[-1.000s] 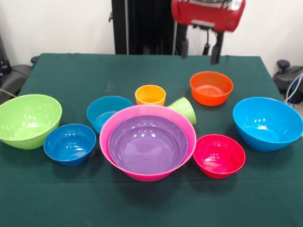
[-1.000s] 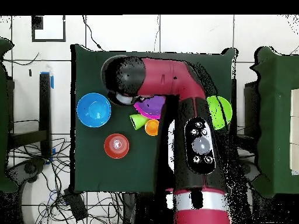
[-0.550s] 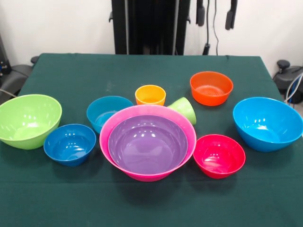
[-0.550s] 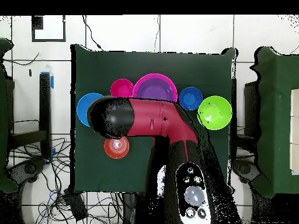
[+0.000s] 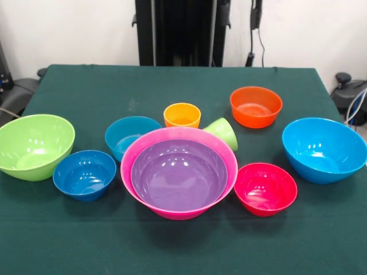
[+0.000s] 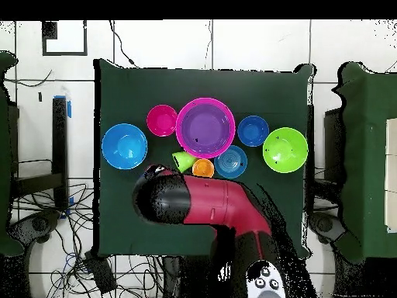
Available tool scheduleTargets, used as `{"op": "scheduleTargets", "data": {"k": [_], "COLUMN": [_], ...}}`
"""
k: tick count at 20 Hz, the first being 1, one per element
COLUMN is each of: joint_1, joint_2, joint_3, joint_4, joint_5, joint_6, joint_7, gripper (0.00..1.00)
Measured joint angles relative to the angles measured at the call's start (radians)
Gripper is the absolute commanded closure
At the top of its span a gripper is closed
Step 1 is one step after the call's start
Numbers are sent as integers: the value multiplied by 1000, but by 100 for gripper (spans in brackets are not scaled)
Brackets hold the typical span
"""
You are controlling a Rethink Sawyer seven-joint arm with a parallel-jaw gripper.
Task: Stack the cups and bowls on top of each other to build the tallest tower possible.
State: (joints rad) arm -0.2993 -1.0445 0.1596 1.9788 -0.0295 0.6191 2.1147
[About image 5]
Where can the green cup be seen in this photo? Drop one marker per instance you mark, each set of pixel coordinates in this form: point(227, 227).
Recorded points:
point(226, 134)

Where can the large light blue bowl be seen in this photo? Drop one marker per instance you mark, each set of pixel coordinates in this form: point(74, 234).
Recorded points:
point(321, 154)

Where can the translucent blue ribbed bowl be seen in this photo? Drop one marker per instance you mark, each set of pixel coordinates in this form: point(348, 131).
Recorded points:
point(120, 137)

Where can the orange bowl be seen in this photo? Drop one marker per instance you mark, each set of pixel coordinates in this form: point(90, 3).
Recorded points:
point(252, 120)

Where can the small crimson bowl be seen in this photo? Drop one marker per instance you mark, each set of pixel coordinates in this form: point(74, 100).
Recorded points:
point(263, 189)

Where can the orange cup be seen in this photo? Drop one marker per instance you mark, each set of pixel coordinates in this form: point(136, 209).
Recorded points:
point(182, 114)

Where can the dark green table cloth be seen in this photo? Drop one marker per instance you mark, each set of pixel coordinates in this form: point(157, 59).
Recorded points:
point(200, 246)

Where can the small dark blue bowl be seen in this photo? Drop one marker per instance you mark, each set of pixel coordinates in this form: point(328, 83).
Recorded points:
point(83, 177)

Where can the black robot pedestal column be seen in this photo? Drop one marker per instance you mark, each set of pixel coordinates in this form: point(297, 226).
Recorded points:
point(183, 28)

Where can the purple bowl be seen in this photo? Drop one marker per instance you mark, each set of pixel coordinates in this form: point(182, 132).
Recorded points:
point(177, 177)

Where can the large pink bowl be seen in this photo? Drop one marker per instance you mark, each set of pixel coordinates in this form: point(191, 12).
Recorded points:
point(177, 215)

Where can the large green bowl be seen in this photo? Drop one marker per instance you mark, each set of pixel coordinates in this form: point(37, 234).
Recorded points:
point(34, 149)

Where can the black equipment rack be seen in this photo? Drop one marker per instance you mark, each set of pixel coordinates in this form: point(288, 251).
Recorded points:
point(3, 74)

